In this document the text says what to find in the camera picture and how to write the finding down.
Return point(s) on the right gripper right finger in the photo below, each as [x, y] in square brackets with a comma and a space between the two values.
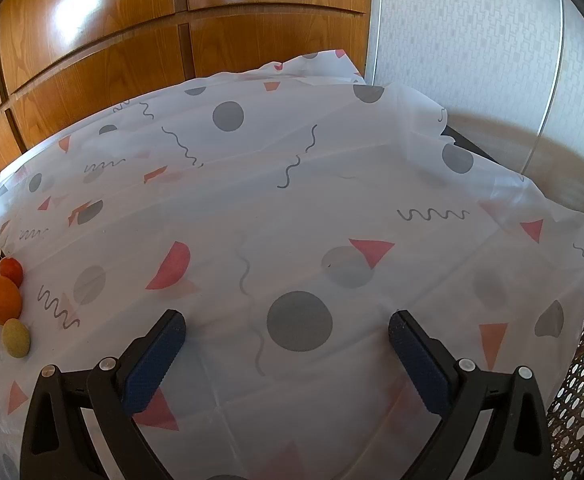
[515, 444]

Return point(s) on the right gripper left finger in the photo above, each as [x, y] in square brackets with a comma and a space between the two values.
[56, 443]

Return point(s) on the red tomato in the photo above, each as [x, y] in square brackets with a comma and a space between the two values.
[11, 269]

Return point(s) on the white patterned tablecloth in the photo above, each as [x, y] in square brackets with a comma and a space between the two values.
[286, 212]

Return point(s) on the small yellow potato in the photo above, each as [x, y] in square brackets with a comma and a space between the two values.
[15, 338]

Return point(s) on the small orange tangerine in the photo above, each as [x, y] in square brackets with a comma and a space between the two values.
[10, 300]

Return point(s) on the wooden wall cabinet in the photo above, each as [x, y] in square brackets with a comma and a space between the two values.
[64, 60]

